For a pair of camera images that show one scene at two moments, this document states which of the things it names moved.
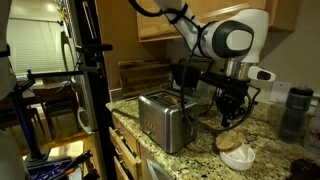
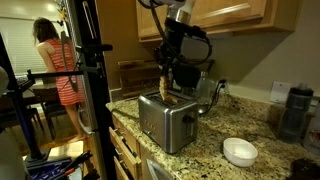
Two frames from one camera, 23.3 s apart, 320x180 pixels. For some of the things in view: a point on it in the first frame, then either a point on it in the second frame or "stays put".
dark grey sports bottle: x=292 y=125 stays put
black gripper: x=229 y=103 -> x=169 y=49
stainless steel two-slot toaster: x=168 y=119 stays put
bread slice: x=229 y=140 -> x=163 y=87
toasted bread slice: x=171 y=98 stays put
